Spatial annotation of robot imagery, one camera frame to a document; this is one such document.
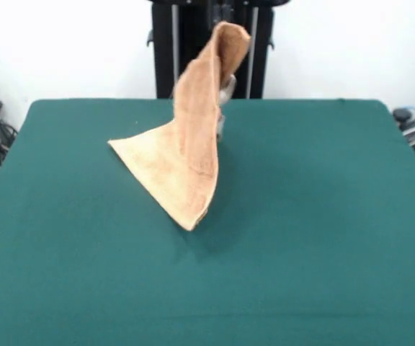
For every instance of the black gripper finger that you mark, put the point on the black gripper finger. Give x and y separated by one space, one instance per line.
227 12
217 12

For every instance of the tan terry towel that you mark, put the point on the tan terry towel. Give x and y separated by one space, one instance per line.
178 158

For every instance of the dark green table cloth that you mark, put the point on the dark green table cloth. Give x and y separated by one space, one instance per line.
85 252

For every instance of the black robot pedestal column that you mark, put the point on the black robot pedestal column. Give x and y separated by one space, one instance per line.
164 54

